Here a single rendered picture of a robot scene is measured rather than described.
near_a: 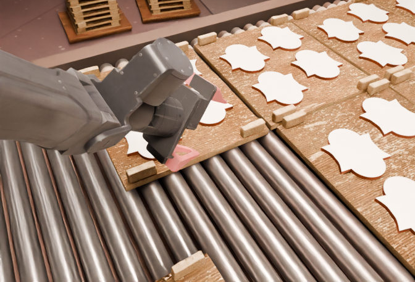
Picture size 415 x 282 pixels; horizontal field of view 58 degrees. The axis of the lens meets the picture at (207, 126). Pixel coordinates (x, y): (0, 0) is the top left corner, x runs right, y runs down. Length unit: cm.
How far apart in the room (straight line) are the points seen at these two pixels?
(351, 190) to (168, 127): 43
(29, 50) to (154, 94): 282
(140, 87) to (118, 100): 3
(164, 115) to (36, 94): 23
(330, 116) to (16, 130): 76
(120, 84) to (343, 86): 73
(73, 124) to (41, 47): 289
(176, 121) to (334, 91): 60
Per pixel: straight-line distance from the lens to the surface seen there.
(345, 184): 80
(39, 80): 30
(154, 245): 70
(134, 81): 41
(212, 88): 52
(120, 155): 82
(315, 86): 102
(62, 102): 32
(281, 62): 110
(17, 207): 82
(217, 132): 85
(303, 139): 86
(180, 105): 52
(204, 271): 65
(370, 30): 134
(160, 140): 54
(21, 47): 330
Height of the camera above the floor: 153
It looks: 43 degrees down
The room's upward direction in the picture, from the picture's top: straight up
